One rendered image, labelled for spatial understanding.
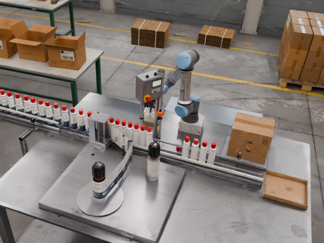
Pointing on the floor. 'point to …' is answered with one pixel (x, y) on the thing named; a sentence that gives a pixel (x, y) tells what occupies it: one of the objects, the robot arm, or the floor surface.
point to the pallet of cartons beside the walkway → (302, 50)
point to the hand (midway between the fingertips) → (152, 114)
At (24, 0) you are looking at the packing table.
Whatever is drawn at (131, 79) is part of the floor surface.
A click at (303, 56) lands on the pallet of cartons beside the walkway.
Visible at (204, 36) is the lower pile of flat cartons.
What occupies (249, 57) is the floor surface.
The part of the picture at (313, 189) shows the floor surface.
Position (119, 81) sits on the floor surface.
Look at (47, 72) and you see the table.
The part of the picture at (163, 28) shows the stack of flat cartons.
